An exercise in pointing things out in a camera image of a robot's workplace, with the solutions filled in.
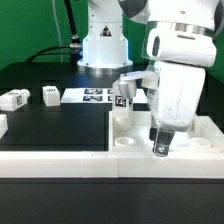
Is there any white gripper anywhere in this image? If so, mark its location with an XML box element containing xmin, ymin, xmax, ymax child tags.
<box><xmin>147</xmin><ymin>61</ymin><xmax>205</xmax><ymax>157</ymax></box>

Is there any white square table top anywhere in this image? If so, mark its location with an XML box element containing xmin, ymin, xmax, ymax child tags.
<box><xmin>108</xmin><ymin>111</ymin><xmax>224</xmax><ymax>154</ymax></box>

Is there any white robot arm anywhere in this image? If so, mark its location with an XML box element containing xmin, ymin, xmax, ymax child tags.
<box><xmin>78</xmin><ymin>0</ymin><xmax>224</xmax><ymax>157</ymax></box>

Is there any white marker sheet with tags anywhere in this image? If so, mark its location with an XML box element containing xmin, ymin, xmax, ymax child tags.
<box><xmin>60</xmin><ymin>87</ymin><xmax>149</xmax><ymax>105</ymax></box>

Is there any white fence obstacle frame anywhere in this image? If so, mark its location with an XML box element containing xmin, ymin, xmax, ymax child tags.
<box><xmin>0</xmin><ymin>152</ymin><xmax>224</xmax><ymax>179</ymax></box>

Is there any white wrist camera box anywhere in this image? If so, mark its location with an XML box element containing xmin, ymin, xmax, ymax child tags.
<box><xmin>118</xmin><ymin>71</ymin><xmax>145</xmax><ymax>99</ymax></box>

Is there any black cable with connector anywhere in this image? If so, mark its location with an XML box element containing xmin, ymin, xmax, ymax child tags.
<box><xmin>25</xmin><ymin>0</ymin><xmax>84</xmax><ymax>64</ymax></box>

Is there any thin grey cable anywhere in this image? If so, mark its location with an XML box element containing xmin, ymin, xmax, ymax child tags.
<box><xmin>51</xmin><ymin>0</ymin><xmax>64</xmax><ymax>63</ymax></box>

